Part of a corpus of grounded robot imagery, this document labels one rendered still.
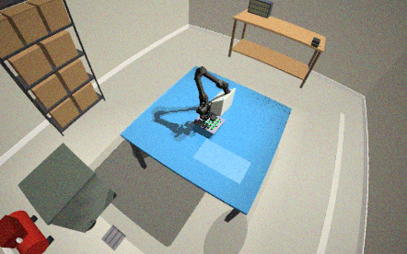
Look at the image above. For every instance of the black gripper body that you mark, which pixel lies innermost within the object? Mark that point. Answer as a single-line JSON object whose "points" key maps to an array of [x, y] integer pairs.
{"points": [[213, 117]]}

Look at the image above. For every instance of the grey switch panel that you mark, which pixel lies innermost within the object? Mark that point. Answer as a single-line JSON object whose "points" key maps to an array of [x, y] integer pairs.
{"points": [[210, 126]]}

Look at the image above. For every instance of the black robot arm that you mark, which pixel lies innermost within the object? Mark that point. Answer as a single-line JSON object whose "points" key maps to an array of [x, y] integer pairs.
{"points": [[205, 105]]}

